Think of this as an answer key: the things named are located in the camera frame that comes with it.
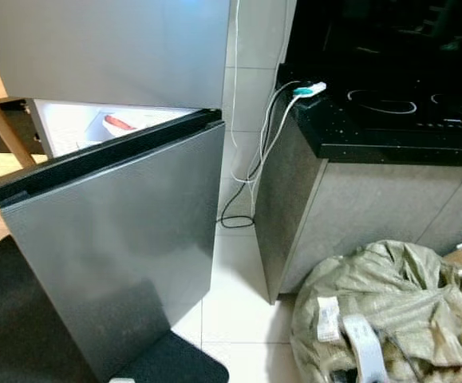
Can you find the white lit fridge body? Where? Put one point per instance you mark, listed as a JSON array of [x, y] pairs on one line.
[[63, 128]]

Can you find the grey green woven sack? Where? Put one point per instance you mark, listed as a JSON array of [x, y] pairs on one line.
[[406, 303]]

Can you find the white sack label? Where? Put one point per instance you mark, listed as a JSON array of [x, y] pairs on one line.
[[329, 319]]

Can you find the white teal charger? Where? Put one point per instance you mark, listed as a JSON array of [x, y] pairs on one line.
[[310, 89]]

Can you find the reddish long sweet potato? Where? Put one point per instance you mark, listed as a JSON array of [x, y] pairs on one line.
[[119, 122]]

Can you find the wide white bowl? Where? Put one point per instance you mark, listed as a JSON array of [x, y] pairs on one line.
[[99, 126]]

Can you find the grey steel freezer door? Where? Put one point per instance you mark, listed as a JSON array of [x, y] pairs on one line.
[[103, 48]]

